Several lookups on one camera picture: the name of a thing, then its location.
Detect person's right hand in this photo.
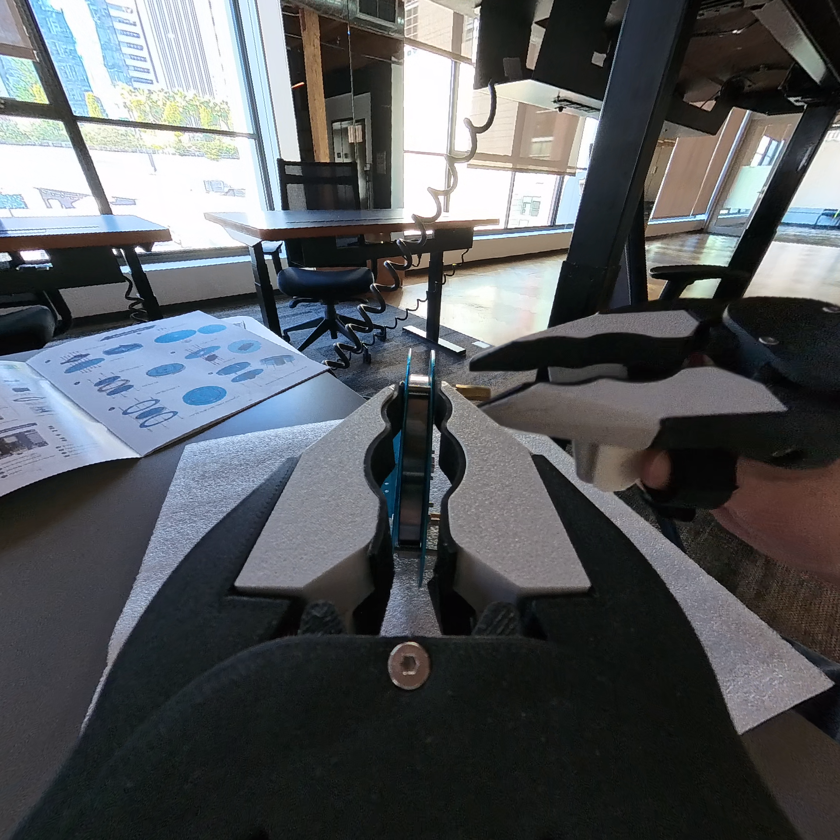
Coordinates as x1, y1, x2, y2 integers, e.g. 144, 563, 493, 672
640, 449, 840, 573

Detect coiled black cable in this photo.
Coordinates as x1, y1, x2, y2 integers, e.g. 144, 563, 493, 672
325, 82, 497, 373

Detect white foam sheet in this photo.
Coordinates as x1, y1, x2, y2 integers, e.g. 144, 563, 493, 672
79, 420, 834, 737

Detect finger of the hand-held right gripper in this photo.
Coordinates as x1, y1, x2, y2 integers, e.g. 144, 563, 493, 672
468, 308, 708, 387
476, 365, 790, 490

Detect blue round metal base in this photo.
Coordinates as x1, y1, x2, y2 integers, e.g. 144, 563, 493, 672
381, 348, 442, 586

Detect dark grey desk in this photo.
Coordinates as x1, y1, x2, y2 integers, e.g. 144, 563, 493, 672
0, 348, 840, 840

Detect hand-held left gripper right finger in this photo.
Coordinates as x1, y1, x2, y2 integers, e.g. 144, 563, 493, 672
430, 384, 593, 635

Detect black office chair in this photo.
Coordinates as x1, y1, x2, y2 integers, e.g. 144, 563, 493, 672
648, 264, 750, 306

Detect black saddle stool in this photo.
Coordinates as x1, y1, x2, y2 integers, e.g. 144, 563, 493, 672
0, 305, 58, 357
277, 265, 389, 366

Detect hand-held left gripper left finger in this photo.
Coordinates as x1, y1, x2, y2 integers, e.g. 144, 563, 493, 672
233, 386, 403, 635

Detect black mesh-back chair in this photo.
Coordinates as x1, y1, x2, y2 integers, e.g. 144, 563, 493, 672
276, 157, 362, 213

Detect wooden pillar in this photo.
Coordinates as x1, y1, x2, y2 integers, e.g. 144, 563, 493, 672
298, 7, 331, 164

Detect wide glass window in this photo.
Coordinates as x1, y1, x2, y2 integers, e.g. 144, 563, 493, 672
402, 49, 599, 232

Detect black-framed grid window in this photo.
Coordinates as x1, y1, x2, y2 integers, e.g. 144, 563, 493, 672
0, 0, 278, 252

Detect open instruction booklet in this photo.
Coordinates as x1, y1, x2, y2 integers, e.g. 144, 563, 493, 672
0, 310, 330, 498

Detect person's dark pants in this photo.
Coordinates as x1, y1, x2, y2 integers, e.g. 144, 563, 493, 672
787, 638, 840, 710

